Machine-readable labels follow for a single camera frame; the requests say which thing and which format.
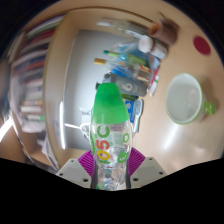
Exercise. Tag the light blue hairbrush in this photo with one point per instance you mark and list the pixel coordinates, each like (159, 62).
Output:
(137, 113)

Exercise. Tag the brown mug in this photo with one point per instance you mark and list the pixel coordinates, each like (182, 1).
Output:
(166, 30)

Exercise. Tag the yellow-capped clear bottle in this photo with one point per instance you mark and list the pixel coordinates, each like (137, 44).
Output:
(123, 68)

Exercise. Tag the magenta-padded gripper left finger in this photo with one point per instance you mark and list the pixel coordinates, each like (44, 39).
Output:
(74, 171)

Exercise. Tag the white mug with green rim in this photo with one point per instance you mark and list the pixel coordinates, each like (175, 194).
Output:
(185, 100)

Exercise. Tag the clear glass bottle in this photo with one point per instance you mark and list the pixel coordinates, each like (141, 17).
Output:
(123, 27)

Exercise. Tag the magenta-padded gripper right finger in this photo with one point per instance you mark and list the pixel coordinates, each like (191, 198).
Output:
(148, 170)

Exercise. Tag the clear bottle with green cap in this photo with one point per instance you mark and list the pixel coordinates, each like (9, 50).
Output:
(109, 106)

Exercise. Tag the wooden shelf unit with books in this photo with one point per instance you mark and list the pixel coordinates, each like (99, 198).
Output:
(31, 83)

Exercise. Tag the grey shaker bottle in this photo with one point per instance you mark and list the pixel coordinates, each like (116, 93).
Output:
(128, 86)

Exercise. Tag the white desk lamp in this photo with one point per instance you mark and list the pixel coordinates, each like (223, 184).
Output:
(62, 123)

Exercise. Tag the flat round red coaster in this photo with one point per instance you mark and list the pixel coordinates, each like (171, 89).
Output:
(202, 45)

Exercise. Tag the white and blue box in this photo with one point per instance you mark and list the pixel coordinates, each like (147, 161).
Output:
(130, 108)

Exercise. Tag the brown jar with white lid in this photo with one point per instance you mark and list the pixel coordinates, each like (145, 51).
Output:
(153, 47)

